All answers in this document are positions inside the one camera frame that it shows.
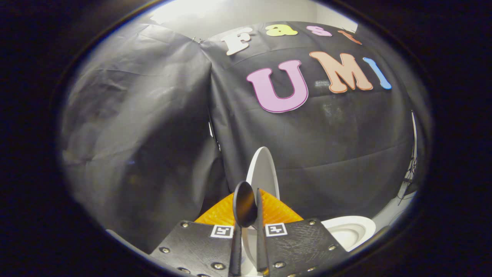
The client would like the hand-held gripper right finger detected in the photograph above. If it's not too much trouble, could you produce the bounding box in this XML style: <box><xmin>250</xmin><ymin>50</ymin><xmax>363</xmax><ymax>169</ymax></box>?
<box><xmin>255</xmin><ymin>187</ymin><xmax>351</xmax><ymax>277</ymax></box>

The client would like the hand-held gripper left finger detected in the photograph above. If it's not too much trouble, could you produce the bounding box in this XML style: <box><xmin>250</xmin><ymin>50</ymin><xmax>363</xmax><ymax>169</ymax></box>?
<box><xmin>149</xmin><ymin>192</ymin><xmax>243</xmax><ymax>277</ymax></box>

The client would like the black toilet lid handle tab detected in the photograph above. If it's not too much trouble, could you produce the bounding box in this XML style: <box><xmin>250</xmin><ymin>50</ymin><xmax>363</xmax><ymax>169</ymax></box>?
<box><xmin>232</xmin><ymin>181</ymin><xmax>258</xmax><ymax>228</ymax></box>

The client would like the black backdrop cloth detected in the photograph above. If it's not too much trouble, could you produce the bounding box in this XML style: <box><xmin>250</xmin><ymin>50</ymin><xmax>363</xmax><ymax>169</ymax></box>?
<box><xmin>60</xmin><ymin>21</ymin><xmax>420</xmax><ymax>255</ymax></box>

